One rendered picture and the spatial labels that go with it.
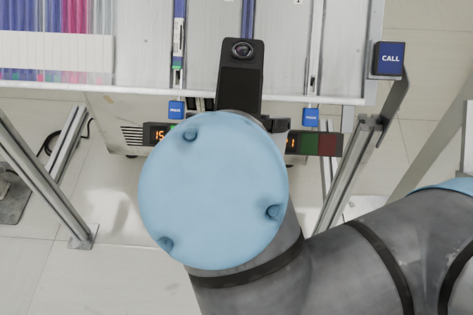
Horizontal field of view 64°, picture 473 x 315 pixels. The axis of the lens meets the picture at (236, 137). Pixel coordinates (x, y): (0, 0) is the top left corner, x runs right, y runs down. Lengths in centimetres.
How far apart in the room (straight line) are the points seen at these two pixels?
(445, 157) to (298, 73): 46
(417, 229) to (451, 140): 66
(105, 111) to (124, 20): 59
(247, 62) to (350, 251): 22
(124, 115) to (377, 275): 105
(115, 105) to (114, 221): 40
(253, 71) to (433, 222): 22
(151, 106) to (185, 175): 98
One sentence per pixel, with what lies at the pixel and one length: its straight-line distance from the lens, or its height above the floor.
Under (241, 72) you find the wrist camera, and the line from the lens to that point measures 39.
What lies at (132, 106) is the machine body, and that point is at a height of 33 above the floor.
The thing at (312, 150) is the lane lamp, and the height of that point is 65.
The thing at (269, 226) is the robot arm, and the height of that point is 100.
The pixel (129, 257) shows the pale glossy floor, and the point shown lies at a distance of 128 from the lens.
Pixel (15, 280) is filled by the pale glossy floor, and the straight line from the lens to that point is 139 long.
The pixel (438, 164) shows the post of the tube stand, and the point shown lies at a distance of 99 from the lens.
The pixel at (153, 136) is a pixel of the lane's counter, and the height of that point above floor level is 66.
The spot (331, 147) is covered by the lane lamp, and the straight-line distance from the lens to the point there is 65.
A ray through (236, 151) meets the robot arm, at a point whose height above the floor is 103.
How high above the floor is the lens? 117
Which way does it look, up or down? 53 degrees down
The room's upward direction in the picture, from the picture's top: straight up
